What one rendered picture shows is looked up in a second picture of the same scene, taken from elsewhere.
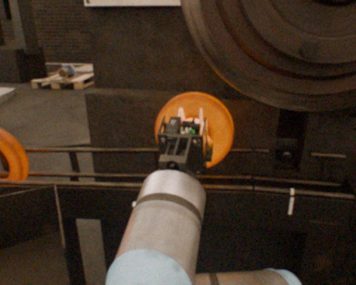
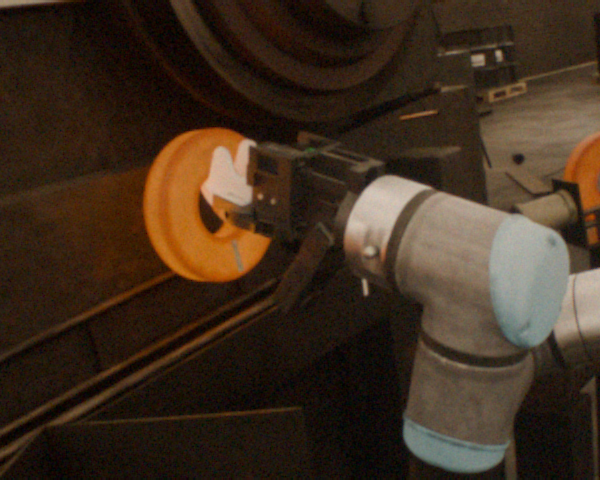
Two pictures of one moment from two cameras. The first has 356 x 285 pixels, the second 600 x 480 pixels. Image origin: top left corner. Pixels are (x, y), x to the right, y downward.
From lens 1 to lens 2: 60 cm
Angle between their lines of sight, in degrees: 53
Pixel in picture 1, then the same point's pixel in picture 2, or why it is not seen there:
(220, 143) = not seen: hidden behind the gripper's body
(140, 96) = (45, 196)
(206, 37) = (203, 26)
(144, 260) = (520, 223)
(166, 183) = (405, 185)
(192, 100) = (209, 140)
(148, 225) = (469, 210)
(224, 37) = (238, 19)
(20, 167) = not seen: outside the picture
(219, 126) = not seen: hidden behind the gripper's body
